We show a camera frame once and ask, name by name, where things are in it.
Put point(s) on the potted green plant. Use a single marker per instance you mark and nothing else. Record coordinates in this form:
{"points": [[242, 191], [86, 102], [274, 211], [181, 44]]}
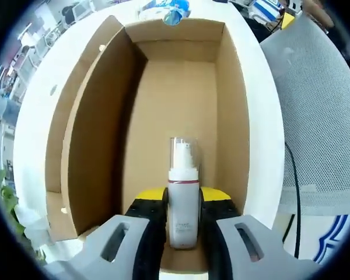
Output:
{"points": [[8, 198]]}

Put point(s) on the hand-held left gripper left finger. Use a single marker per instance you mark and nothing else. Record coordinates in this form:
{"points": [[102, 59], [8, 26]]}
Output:
{"points": [[151, 227]]}

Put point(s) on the brown cardboard shoe box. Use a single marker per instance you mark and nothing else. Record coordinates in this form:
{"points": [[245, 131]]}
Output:
{"points": [[175, 102]]}

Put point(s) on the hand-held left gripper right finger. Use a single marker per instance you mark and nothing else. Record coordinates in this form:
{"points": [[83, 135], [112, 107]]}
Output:
{"points": [[216, 221]]}

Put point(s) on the grey mesh office chair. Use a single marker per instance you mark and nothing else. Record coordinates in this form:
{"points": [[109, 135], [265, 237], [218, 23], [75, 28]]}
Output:
{"points": [[315, 116]]}

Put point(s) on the white blue soft wipes pack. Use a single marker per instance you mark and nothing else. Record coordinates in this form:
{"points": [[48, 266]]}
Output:
{"points": [[166, 8]]}

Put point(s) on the white pump bottle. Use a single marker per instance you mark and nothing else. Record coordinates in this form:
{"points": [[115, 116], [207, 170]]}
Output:
{"points": [[182, 210]]}

